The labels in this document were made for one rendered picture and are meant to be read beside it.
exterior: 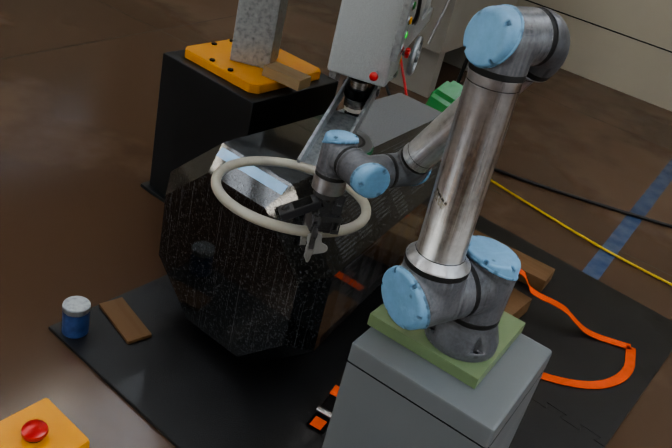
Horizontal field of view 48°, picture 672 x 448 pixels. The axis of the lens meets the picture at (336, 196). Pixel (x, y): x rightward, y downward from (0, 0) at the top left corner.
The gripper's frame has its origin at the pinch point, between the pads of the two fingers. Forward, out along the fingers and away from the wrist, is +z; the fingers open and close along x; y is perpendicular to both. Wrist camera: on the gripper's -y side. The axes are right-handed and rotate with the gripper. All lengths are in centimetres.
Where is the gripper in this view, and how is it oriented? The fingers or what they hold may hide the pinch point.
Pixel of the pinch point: (303, 252)
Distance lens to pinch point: 212.6
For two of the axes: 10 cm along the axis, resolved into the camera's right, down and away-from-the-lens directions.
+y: 9.4, 1.0, 3.3
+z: -2.4, 8.7, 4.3
